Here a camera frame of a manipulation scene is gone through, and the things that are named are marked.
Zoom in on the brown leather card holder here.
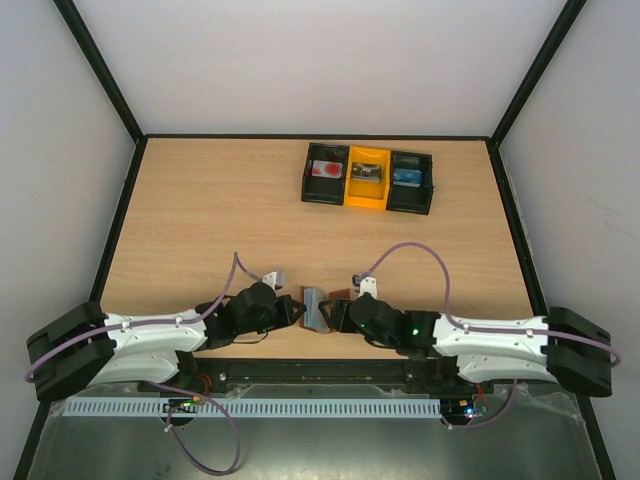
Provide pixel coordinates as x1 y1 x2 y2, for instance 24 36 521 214
300 286 351 334

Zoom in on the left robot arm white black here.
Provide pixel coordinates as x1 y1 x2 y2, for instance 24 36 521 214
25 282 306 402

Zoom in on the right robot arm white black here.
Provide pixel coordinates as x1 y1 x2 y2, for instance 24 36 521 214
319 293 614 398

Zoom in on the dark black card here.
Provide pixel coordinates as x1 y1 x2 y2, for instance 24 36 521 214
351 162 383 183

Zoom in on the red white card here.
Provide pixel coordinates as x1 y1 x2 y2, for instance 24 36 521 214
311 160 343 179

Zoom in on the blue card in bin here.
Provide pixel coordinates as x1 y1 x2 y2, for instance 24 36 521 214
393 168 422 187

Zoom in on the left controller board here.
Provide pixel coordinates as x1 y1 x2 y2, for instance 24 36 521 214
161 396 206 414

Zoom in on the controller board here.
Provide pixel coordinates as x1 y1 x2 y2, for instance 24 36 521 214
161 396 206 414
441 398 488 424

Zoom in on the right controller board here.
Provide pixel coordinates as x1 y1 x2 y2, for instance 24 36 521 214
441 398 488 424

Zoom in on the yellow middle bin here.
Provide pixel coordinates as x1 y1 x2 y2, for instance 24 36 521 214
344 146 391 210

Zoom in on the right black bin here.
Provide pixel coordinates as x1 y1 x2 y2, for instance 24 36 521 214
386 150 434 215

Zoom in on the black bin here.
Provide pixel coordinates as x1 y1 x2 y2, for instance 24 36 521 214
386 150 434 215
301 143 349 205

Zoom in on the left black bin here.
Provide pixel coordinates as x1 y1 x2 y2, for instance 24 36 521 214
301 143 349 205

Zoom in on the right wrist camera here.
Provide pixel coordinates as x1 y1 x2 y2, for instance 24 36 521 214
352 273 378 299

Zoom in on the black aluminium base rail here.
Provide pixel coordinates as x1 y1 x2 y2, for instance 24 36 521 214
49 354 584 396

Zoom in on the light blue slotted cable duct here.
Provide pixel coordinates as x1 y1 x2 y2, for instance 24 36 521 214
62 397 441 419

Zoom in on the black cage frame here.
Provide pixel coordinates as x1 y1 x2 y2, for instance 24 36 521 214
13 1 616 479

